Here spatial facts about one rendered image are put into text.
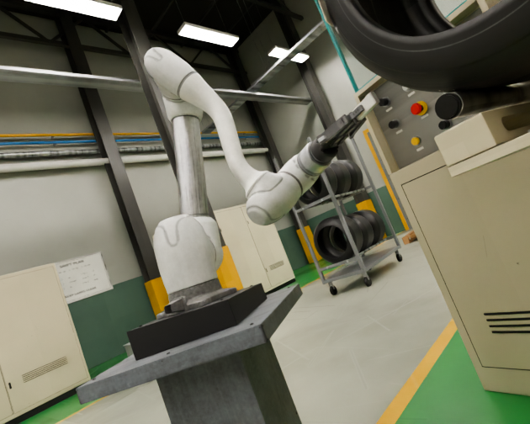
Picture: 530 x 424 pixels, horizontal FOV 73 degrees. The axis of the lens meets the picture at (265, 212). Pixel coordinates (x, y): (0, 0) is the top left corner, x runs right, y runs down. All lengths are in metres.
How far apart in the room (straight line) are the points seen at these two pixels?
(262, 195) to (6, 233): 7.56
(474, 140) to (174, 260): 0.76
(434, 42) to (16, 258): 7.96
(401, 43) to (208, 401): 0.91
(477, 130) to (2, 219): 8.18
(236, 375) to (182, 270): 0.31
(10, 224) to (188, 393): 7.54
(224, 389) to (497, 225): 0.99
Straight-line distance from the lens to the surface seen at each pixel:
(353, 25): 0.80
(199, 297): 1.02
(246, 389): 0.98
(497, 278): 1.46
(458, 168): 0.71
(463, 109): 0.71
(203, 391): 1.03
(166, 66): 1.27
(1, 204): 8.51
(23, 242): 8.31
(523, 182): 1.33
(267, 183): 1.00
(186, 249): 1.03
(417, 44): 0.71
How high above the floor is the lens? 0.78
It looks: 7 degrees up
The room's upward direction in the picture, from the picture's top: 22 degrees counter-clockwise
